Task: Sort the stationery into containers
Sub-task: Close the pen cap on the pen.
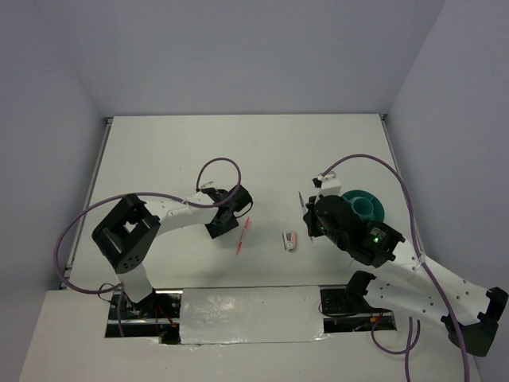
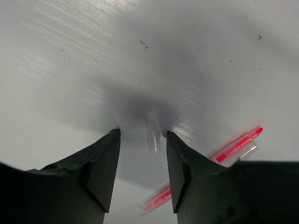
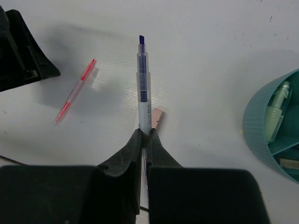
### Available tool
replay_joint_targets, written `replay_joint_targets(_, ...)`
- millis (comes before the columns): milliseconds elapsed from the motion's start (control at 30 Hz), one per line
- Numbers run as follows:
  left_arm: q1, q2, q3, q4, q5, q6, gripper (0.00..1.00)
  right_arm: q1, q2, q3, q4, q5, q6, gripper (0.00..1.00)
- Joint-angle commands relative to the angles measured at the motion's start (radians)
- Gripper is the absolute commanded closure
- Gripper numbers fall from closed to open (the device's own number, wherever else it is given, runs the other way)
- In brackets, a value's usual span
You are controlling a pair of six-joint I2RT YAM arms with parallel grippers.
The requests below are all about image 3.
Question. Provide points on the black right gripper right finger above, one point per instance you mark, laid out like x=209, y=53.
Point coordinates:
x=179, y=195

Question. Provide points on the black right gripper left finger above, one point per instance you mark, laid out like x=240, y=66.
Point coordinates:
x=108, y=193

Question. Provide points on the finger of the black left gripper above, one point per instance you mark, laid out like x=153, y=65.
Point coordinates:
x=21, y=60

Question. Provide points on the pink red gel pen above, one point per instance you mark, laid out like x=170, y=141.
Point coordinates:
x=75, y=91

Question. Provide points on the pink mini stapler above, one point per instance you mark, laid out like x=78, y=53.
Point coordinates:
x=157, y=118

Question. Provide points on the grey beige eraser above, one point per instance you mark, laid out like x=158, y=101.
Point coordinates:
x=287, y=163

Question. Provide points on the blue ballpoint pen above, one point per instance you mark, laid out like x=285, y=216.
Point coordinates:
x=143, y=88

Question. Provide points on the green translucent highlighter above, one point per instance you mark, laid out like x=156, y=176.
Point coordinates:
x=276, y=109

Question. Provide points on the clear pen cap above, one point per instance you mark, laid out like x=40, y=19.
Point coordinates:
x=93, y=76

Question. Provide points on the teal round divided organizer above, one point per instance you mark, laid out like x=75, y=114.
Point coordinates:
x=286, y=143

